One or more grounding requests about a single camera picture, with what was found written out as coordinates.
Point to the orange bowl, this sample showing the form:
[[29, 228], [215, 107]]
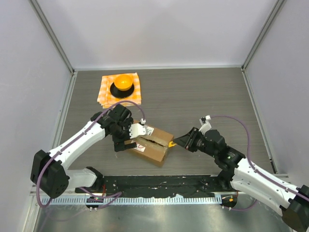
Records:
[[123, 82]]

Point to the white slotted cable duct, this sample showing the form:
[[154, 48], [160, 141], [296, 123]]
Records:
[[178, 199]]

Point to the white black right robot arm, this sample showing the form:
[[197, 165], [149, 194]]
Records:
[[289, 201]]

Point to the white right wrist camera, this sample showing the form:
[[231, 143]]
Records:
[[205, 124]]

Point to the yellow utility knife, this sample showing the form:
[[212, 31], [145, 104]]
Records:
[[172, 144]]

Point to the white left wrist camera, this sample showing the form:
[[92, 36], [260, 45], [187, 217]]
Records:
[[138, 129]]

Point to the orange checkered cloth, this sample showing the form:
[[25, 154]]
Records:
[[106, 99]]

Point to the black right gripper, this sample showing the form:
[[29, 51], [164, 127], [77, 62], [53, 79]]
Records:
[[187, 140]]

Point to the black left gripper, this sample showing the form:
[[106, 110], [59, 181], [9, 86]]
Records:
[[119, 143]]

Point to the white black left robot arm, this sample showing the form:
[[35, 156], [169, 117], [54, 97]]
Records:
[[50, 170]]

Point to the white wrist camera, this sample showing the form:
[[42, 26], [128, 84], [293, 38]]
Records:
[[138, 129], [205, 124]]

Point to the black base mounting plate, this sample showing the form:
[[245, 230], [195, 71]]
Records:
[[162, 186]]

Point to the brown cardboard express box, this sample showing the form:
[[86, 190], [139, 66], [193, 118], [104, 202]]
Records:
[[153, 147]]

